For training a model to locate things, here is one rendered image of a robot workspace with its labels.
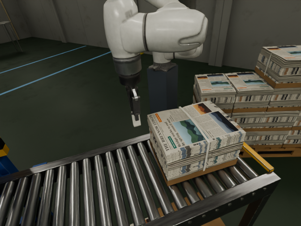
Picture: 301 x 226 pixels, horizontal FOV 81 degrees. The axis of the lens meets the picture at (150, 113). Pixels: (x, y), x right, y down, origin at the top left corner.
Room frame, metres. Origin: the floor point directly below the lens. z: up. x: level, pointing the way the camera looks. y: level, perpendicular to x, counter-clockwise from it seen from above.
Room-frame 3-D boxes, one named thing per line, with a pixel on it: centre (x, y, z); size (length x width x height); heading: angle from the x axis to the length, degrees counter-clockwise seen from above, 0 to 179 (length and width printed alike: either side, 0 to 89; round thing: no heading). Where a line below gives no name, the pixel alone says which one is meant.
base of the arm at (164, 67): (1.46, -0.13, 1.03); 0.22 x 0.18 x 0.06; 141
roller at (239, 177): (0.68, -0.36, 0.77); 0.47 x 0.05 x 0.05; 17
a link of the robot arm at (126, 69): (0.57, 0.06, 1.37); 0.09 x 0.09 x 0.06
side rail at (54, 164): (0.77, 0.21, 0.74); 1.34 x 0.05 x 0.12; 107
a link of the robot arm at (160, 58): (1.48, -0.15, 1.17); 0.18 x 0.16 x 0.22; 75
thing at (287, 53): (1.38, -1.18, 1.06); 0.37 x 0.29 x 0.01; 175
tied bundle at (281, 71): (1.40, -1.18, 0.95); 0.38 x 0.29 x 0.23; 175
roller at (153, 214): (0.55, 0.08, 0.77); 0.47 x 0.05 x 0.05; 17
